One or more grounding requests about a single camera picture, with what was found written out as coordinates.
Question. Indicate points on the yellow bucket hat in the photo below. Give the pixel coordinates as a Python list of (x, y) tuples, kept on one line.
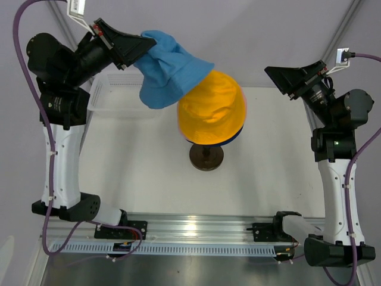
[(212, 110)]

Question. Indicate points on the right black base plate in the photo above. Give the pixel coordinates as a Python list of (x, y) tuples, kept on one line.
[(267, 233)]

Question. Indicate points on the white perforated plastic basket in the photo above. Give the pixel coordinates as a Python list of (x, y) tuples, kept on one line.
[(116, 95)]

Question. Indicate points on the aluminium mounting rail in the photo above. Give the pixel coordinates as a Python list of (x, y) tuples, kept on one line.
[(163, 228)]

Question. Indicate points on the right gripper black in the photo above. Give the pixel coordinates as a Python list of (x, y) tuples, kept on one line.
[(292, 81)]

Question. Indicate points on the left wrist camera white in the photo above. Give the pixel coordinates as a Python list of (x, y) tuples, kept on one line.
[(76, 11)]

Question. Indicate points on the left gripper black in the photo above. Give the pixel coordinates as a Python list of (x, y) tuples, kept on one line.
[(128, 48)]

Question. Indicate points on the light blue bucket hat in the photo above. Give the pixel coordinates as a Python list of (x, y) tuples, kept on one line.
[(169, 71)]

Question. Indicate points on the right aluminium frame post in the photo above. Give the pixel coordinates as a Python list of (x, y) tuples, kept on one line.
[(343, 26)]

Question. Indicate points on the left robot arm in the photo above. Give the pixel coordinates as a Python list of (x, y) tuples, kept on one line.
[(60, 73)]

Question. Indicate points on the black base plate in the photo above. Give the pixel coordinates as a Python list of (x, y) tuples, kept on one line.
[(267, 233), (123, 234)]

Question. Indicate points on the white slotted cable duct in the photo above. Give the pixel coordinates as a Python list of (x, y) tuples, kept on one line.
[(172, 249)]

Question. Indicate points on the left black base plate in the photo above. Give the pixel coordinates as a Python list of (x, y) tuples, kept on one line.
[(123, 234)]

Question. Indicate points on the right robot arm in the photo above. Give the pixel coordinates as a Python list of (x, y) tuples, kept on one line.
[(341, 243)]

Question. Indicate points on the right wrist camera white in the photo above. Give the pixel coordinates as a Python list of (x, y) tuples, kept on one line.
[(342, 61)]

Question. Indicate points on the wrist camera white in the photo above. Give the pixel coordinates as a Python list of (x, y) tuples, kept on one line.
[(76, 11), (342, 61)]

